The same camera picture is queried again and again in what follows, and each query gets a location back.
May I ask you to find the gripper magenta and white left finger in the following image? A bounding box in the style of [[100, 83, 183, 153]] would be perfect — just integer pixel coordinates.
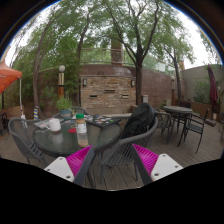
[[45, 145, 94, 186]]

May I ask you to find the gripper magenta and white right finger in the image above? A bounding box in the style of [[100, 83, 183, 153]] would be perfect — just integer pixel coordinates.
[[131, 144, 182, 185]]

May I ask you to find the round glass patio table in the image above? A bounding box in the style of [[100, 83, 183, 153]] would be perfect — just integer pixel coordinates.
[[33, 120, 121, 158]]

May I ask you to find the grey chair front right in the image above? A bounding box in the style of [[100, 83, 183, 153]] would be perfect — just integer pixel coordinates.
[[100, 118, 158, 180]]

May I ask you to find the red bottle cap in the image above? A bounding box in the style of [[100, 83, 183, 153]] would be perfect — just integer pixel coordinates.
[[68, 128, 76, 133]]

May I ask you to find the clear plastic bottle green cap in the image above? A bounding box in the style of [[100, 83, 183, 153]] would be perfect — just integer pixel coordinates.
[[75, 113, 88, 147]]

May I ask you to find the white ceramic mug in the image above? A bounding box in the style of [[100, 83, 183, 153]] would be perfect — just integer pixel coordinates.
[[46, 118, 61, 132]]

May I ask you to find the black chair background left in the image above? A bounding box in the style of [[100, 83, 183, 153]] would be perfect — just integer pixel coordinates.
[[155, 110, 173, 141]]

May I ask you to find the black chair background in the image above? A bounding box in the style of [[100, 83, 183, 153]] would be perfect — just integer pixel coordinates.
[[179, 110, 209, 143], [155, 110, 173, 141]]

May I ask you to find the black backpack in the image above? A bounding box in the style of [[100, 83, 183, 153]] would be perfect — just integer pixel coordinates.
[[121, 103, 155, 139]]

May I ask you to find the paper sheet on table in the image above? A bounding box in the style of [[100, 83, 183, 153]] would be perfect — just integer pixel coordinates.
[[36, 120, 49, 129]]

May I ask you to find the black board with stickers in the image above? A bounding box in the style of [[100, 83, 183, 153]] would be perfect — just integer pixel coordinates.
[[84, 115, 121, 128]]

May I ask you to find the black chair background right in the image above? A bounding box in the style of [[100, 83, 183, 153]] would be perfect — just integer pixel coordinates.
[[179, 110, 209, 143]]

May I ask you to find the round table background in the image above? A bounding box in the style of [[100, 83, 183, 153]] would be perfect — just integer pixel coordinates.
[[163, 106, 192, 129]]

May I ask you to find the grey chair left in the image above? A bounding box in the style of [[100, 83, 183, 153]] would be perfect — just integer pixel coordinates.
[[8, 117, 47, 166]]

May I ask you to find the potted green plant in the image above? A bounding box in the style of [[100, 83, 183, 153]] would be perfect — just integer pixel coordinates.
[[56, 96, 72, 120]]

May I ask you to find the closed maroon umbrella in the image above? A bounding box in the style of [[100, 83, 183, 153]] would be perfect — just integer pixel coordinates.
[[207, 64, 218, 113]]

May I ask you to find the orange patio umbrella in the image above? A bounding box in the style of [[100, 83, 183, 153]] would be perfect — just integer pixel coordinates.
[[0, 61, 22, 94]]

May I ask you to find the blue yellow striped post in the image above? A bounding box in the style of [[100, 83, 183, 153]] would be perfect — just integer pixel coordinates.
[[34, 106, 39, 120]]

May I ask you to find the globe lamp post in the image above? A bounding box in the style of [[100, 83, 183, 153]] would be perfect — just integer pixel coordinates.
[[58, 65, 65, 99]]

